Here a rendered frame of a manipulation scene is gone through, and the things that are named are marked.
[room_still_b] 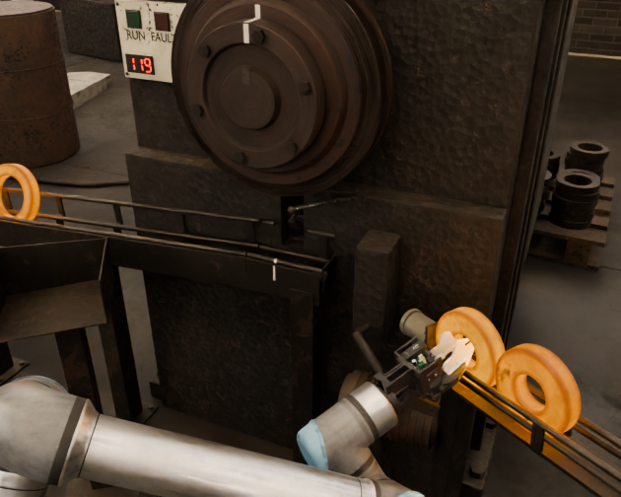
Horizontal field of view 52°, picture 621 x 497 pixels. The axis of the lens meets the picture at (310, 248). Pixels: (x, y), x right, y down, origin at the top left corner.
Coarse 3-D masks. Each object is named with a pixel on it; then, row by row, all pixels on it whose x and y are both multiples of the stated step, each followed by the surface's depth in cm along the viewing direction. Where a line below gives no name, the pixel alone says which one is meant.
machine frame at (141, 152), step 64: (384, 0) 126; (448, 0) 121; (512, 0) 117; (448, 64) 127; (512, 64) 122; (384, 128) 138; (448, 128) 133; (512, 128) 127; (192, 192) 161; (256, 192) 153; (320, 192) 146; (384, 192) 143; (448, 192) 139; (512, 192) 139; (448, 256) 140; (512, 256) 149; (192, 320) 183; (256, 320) 172; (512, 320) 205; (192, 384) 196; (256, 384) 184
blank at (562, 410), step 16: (512, 352) 108; (528, 352) 105; (544, 352) 104; (496, 368) 113; (512, 368) 109; (528, 368) 106; (544, 368) 103; (560, 368) 102; (496, 384) 114; (512, 384) 110; (544, 384) 103; (560, 384) 101; (576, 384) 102; (528, 400) 110; (560, 400) 101; (576, 400) 101; (544, 416) 105; (560, 416) 102; (576, 416) 102; (560, 432) 103
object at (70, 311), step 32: (0, 256) 153; (32, 256) 154; (64, 256) 156; (96, 256) 158; (0, 288) 153; (32, 288) 158; (64, 288) 158; (96, 288) 157; (0, 320) 148; (32, 320) 147; (64, 320) 146; (96, 320) 145; (64, 352) 154; (96, 384) 166
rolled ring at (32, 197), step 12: (0, 168) 183; (12, 168) 181; (24, 168) 182; (0, 180) 186; (24, 180) 180; (0, 192) 188; (24, 192) 181; (36, 192) 181; (0, 204) 188; (24, 204) 181; (36, 204) 182; (12, 216) 186; (24, 216) 182
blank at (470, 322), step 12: (456, 312) 118; (468, 312) 117; (444, 324) 123; (456, 324) 119; (468, 324) 116; (480, 324) 114; (492, 324) 115; (456, 336) 122; (468, 336) 117; (480, 336) 114; (492, 336) 114; (480, 348) 115; (492, 348) 113; (504, 348) 114; (480, 360) 116; (492, 360) 113; (480, 372) 117; (492, 372) 114; (492, 384) 116
